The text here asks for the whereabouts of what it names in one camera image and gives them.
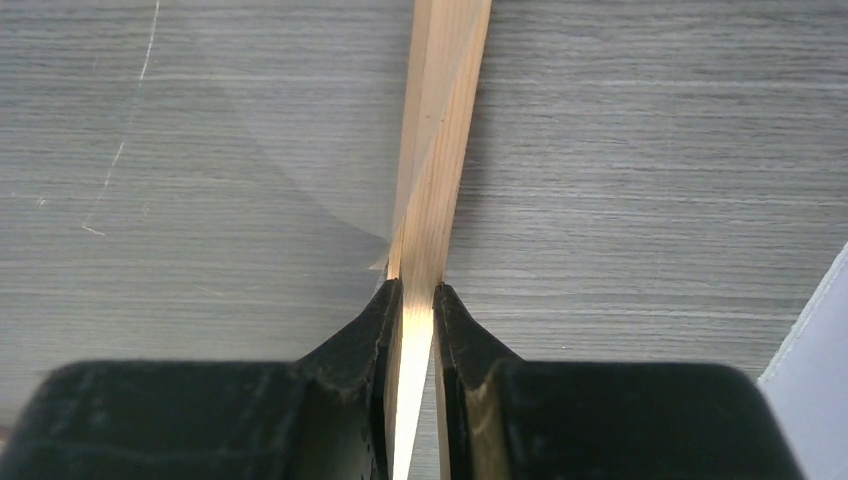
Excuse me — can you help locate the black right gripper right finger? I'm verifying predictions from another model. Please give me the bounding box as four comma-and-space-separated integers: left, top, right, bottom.
434, 284, 803, 479

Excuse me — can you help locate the transparent acrylic sheet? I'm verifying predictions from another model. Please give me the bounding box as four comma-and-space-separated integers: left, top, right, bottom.
1, 1, 411, 417

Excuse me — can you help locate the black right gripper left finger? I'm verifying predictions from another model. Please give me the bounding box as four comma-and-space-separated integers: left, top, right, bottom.
1, 280, 402, 479

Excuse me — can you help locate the wooden picture frame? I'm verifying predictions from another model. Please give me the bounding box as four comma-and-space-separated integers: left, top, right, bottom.
385, 1, 491, 479

